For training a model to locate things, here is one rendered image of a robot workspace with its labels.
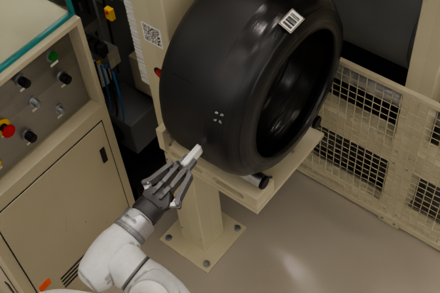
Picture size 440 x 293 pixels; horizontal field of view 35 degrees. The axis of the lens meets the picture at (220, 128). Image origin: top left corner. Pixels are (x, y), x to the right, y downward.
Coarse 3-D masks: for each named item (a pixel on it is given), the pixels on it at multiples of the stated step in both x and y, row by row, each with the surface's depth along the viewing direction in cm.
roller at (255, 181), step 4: (260, 172) 202; (240, 176) 204; (244, 176) 203; (248, 176) 202; (252, 176) 201; (256, 176) 201; (260, 176) 201; (264, 176) 201; (248, 180) 202; (252, 180) 201; (256, 180) 201; (260, 180) 200; (264, 180) 200; (268, 180) 203; (256, 184) 201; (260, 184) 200; (264, 184) 201; (260, 188) 201
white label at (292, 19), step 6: (288, 12) 168; (294, 12) 168; (282, 18) 167; (288, 18) 167; (294, 18) 167; (300, 18) 168; (282, 24) 166; (288, 24) 166; (294, 24) 167; (288, 30) 166
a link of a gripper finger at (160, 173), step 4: (168, 164) 179; (172, 164) 179; (160, 168) 178; (164, 168) 178; (168, 168) 180; (156, 172) 178; (160, 172) 178; (164, 172) 178; (152, 176) 177; (156, 176) 177; (160, 176) 178; (144, 180) 177; (148, 180) 177; (152, 180) 177; (156, 180) 178; (152, 184) 179
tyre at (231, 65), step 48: (240, 0) 171; (288, 0) 170; (192, 48) 170; (240, 48) 165; (288, 48) 169; (336, 48) 194; (192, 96) 172; (240, 96) 166; (288, 96) 216; (192, 144) 183; (240, 144) 174; (288, 144) 201
